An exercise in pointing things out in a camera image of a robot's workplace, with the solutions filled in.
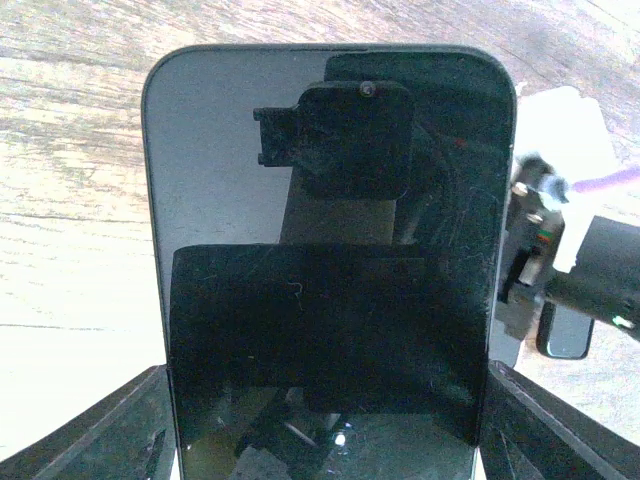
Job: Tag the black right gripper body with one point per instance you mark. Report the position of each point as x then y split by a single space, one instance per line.
533 227

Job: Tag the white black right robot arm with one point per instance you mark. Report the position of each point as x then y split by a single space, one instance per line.
604 282

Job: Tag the teal edged black phone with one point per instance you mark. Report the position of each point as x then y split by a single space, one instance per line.
564 333

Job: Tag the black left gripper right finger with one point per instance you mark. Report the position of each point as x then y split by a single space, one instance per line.
529 433

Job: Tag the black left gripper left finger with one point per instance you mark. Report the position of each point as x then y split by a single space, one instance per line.
126 435

